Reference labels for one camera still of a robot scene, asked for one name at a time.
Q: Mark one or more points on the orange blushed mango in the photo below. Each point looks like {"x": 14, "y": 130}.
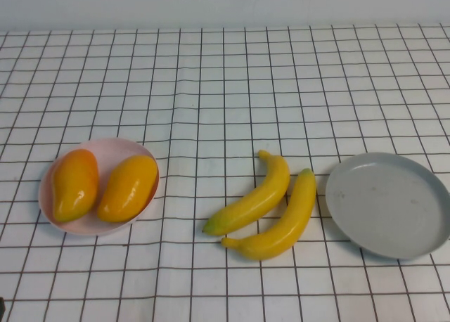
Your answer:
{"x": 74, "y": 185}

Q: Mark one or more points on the white checked tablecloth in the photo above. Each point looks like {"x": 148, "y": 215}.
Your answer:
{"x": 225, "y": 72}

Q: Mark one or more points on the yellow banana green tip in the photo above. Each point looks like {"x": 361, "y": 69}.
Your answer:
{"x": 260, "y": 195}
{"x": 292, "y": 223}

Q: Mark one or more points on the pink round plate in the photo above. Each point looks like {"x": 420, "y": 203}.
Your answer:
{"x": 102, "y": 149}

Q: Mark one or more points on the yellow mango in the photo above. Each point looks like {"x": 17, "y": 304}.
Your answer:
{"x": 128, "y": 188}

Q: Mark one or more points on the grey round plate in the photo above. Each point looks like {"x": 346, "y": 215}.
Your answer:
{"x": 386, "y": 206}

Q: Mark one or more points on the small dark object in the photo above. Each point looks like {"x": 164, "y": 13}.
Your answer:
{"x": 1, "y": 305}

